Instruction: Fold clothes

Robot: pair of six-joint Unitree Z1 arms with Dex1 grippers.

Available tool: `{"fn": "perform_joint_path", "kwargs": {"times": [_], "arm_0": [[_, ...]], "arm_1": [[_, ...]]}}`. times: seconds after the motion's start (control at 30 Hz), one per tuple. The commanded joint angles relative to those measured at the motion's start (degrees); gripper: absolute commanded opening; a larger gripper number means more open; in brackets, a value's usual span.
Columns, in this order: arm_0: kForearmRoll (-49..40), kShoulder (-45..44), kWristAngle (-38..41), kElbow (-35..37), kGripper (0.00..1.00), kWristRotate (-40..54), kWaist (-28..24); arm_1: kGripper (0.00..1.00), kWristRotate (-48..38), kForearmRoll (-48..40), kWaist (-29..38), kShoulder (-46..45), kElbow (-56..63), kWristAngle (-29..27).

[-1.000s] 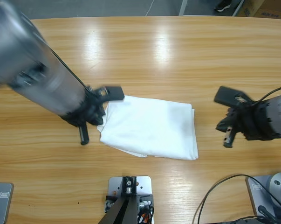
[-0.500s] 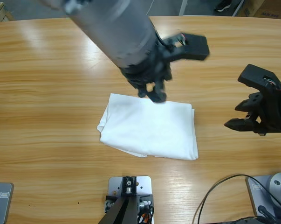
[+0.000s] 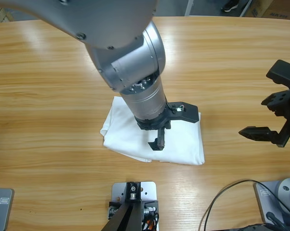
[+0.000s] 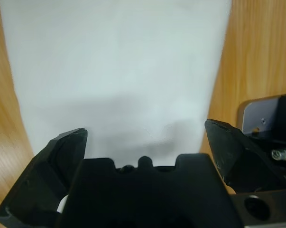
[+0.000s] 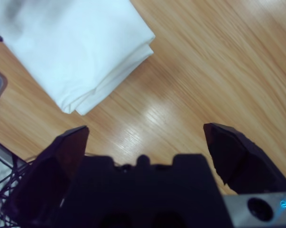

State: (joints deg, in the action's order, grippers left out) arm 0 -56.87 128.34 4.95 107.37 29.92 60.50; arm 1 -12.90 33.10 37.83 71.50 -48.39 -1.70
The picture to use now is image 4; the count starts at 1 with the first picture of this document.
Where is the white T-shirt with black logo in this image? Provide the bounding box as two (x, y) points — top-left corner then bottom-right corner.
(0, 0), (233, 212)

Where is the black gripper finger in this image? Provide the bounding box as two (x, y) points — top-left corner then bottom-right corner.
(204, 118), (286, 193)
(0, 128), (88, 228)

